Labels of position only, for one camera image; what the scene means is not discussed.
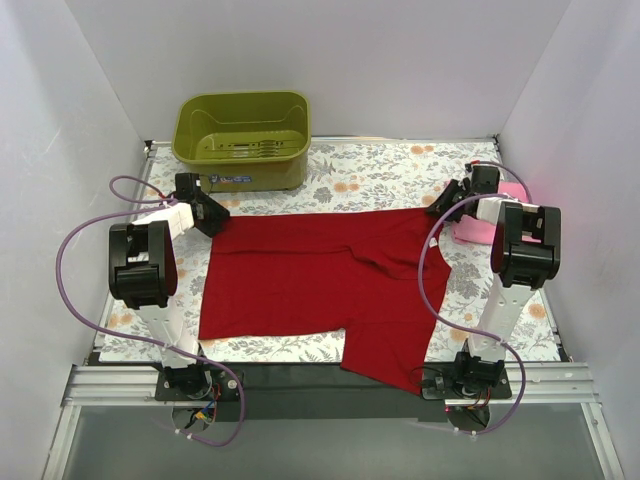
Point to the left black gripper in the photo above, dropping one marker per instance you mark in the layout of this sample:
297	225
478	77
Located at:
209	215

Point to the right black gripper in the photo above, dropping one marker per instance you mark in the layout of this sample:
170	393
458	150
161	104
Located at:
451	196

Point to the red t shirt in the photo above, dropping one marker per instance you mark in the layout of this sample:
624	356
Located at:
363	273

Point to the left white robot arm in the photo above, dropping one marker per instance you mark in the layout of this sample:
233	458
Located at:
143	274

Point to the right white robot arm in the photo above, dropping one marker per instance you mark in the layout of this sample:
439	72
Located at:
525	254

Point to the folded pink t shirt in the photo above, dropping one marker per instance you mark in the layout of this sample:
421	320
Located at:
482	230

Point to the olive green plastic bin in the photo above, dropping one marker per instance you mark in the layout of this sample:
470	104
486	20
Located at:
245	141

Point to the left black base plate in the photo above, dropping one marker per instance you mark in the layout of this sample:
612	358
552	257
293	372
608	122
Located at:
197	383

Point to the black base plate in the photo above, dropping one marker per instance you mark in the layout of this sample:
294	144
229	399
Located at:
197	383
439	381

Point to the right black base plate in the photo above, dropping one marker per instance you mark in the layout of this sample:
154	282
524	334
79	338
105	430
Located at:
439	381

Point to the aluminium frame rail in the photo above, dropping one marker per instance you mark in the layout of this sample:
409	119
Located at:
324	391

